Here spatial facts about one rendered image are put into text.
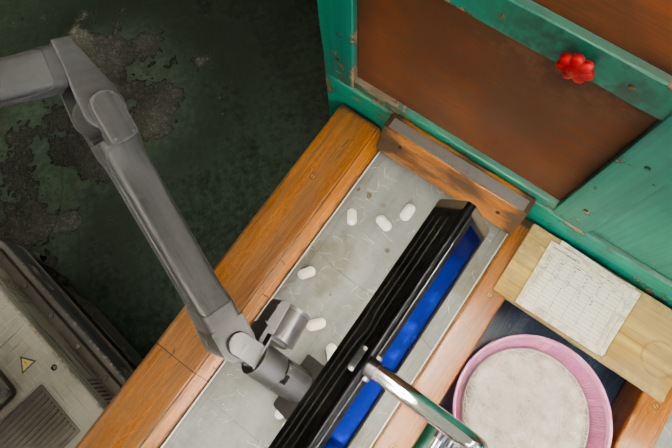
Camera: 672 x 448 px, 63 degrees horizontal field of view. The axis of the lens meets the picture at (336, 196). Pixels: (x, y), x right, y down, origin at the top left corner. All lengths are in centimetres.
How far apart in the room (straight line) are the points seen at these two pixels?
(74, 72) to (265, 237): 46
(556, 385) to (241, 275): 60
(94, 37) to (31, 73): 157
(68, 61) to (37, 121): 150
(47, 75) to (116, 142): 12
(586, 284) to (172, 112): 152
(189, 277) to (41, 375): 74
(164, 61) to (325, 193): 126
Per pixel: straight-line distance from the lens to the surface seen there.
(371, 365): 67
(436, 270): 70
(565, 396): 112
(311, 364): 97
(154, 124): 210
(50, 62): 80
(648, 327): 113
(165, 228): 81
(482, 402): 108
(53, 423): 149
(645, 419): 113
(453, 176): 101
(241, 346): 85
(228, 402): 107
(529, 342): 109
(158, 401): 108
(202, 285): 83
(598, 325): 109
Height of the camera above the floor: 179
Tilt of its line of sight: 73 degrees down
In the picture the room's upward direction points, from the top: 8 degrees counter-clockwise
